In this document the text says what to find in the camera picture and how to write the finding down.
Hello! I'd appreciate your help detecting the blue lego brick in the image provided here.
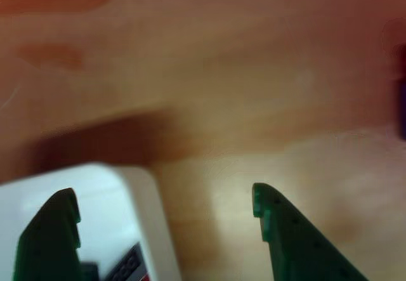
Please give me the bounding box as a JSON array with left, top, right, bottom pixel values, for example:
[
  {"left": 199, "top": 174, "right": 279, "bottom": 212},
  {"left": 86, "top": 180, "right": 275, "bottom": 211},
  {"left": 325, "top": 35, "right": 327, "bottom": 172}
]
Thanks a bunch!
[{"left": 395, "top": 77, "right": 406, "bottom": 141}]

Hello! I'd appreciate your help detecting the white plastic bin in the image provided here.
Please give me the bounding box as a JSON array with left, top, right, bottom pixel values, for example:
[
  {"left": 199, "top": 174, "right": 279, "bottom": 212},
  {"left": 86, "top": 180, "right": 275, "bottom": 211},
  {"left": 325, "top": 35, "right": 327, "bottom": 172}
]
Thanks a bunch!
[{"left": 0, "top": 162, "right": 174, "bottom": 281}]

